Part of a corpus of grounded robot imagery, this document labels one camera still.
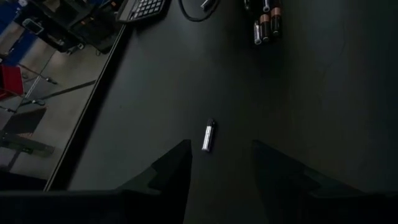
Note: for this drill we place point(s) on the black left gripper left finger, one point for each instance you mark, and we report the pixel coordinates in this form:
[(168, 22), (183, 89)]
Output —
[(174, 174)]

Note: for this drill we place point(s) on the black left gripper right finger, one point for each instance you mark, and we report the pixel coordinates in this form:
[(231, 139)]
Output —
[(276, 180)]

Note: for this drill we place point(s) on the black marker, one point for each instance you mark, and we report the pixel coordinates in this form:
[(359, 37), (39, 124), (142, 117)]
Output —
[(208, 134)]

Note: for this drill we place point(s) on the silver AAA battery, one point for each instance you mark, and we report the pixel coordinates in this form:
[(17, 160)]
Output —
[(247, 3), (257, 32), (266, 4), (206, 3)]

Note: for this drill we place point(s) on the copper-top black AA battery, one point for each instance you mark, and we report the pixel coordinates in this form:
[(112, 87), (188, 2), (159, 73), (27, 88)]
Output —
[(265, 28), (275, 20)]

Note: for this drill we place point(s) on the black desk calculator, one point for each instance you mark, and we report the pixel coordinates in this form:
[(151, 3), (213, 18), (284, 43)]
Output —
[(143, 9)]

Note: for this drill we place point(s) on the black computer tower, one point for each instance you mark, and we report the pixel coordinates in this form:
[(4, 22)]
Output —
[(77, 28)]

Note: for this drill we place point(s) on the red box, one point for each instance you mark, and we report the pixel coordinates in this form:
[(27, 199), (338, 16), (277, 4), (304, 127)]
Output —
[(11, 81)]

